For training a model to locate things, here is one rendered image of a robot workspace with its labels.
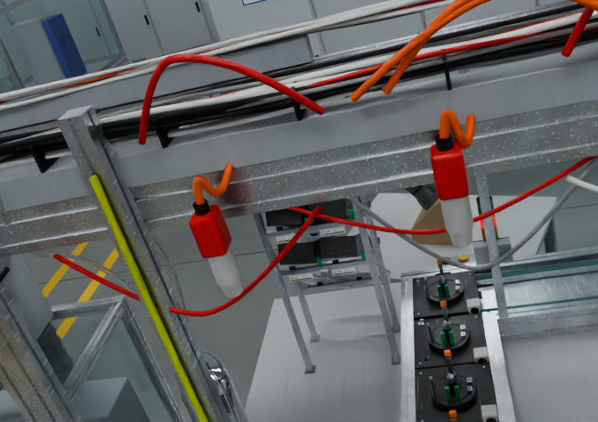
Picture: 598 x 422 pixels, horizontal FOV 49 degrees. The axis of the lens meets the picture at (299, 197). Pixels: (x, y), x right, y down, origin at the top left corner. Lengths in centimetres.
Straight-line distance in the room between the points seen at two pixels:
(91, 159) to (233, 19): 431
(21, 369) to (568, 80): 115
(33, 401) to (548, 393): 152
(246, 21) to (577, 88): 446
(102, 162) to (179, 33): 885
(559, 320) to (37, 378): 168
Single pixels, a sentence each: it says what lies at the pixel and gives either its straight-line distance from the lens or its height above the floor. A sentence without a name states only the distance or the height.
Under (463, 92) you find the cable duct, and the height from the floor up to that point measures 215.
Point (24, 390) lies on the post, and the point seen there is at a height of 171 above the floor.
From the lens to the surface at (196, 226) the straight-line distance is 106.
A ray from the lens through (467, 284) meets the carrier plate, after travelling 257.
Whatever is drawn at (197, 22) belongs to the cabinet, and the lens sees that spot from 981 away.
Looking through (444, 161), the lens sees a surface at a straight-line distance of 94.
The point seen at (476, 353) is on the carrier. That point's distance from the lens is 225.
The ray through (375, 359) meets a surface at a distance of 250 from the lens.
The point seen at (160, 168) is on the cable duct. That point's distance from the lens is 113.
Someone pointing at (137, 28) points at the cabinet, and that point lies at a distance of 1014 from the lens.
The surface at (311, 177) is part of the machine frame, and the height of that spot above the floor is 205.
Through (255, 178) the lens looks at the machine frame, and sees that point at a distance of 111.
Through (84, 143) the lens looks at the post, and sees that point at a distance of 112.
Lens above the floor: 251
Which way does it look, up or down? 26 degrees down
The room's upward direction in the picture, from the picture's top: 17 degrees counter-clockwise
